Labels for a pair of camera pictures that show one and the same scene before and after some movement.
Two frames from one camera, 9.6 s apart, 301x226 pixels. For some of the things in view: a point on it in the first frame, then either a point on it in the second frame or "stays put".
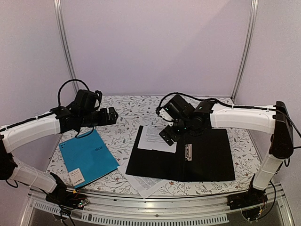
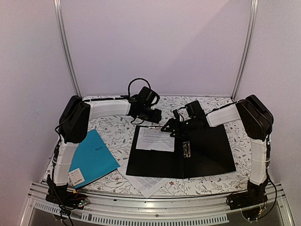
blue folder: (87, 157) stays put
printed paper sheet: (150, 139) stays put
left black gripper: (105, 120) → (156, 118)
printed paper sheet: (145, 185) stays put
